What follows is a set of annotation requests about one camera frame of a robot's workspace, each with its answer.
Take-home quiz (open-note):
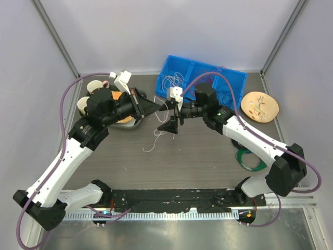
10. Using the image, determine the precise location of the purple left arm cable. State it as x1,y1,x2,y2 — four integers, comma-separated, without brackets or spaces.
16,72,136,249

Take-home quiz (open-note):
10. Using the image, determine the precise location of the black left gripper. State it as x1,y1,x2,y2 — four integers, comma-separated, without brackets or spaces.
103,87,161,127

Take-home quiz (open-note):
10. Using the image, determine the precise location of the pink ceramic mug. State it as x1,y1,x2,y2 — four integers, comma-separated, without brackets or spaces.
86,80,109,94

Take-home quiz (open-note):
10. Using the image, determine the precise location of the dark green plastic tray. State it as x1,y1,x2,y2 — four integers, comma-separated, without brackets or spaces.
79,85,141,130

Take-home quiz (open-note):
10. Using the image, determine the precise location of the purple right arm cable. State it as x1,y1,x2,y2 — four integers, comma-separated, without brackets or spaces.
182,72,322,227

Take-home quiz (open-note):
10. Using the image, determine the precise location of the dark blue thin wire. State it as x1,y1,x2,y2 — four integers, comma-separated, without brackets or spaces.
216,83,236,108

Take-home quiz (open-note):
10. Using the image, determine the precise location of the aluminium frame post right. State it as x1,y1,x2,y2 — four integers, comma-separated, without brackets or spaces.
260,0,309,77

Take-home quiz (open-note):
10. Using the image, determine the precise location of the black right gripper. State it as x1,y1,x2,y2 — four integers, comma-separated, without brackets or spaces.
158,100,207,134

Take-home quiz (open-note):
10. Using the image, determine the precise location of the slotted cable duct rail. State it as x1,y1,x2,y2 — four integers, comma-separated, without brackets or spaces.
63,209,239,223

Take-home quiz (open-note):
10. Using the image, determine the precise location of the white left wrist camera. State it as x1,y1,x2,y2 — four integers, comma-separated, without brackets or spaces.
109,70,132,95

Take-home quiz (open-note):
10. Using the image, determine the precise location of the aluminium frame post left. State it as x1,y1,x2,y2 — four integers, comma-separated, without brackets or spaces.
31,0,80,78

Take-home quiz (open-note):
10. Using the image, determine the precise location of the blue three-compartment plastic bin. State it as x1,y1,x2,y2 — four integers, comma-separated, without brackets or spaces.
155,55,247,109

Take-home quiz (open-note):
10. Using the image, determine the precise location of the beige decorated ceramic plate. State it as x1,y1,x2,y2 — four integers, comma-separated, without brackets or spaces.
240,91,279,123

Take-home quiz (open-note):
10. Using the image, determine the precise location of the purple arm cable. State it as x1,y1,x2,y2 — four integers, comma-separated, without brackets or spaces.
16,72,136,249
182,72,322,227

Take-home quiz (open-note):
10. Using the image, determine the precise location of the orange woven mat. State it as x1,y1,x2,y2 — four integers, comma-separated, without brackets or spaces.
112,91,133,124

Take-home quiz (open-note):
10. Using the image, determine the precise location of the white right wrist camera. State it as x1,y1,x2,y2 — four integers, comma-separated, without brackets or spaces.
167,86,183,104

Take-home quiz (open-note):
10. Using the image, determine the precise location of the aluminium frame post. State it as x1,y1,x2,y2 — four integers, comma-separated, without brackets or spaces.
260,0,309,77
31,0,80,78

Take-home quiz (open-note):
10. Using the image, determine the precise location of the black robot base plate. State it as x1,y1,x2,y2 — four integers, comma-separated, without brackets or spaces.
109,189,266,214

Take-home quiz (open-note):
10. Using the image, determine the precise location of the red thin wire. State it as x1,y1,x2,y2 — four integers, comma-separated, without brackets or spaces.
191,65,226,81

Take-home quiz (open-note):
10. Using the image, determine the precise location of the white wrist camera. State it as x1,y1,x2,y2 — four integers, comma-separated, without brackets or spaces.
167,86,183,104
109,70,132,95

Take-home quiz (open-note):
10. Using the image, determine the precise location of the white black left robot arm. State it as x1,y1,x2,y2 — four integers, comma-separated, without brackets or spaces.
13,87,161,231

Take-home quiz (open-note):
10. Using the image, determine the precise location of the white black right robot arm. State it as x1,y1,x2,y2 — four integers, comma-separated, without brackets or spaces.
158,83,307,206

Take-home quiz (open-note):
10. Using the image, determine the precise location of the yellow green ceramic mug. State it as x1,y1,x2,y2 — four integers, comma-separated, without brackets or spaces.
76,96,89,115

